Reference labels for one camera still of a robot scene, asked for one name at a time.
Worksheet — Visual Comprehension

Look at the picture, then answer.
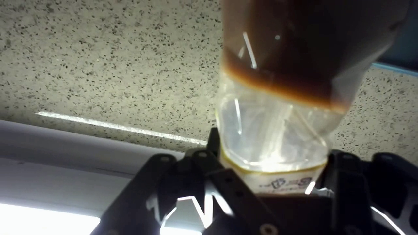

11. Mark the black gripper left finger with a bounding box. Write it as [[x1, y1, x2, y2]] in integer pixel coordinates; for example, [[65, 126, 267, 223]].
[[91, 126, 279, 235]]

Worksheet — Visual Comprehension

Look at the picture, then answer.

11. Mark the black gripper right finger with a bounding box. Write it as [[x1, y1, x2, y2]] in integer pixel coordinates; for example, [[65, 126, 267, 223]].
[[320, 148, 418, 235]]

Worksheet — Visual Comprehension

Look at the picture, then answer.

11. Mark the small brown sauce bottle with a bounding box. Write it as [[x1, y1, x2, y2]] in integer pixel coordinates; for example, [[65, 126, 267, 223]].
[[214, 0, 412, 195]]

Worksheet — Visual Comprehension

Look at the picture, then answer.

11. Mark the dark blue bowl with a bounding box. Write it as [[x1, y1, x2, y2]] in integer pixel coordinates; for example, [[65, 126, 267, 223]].
[[372, 0, 418, 79]]

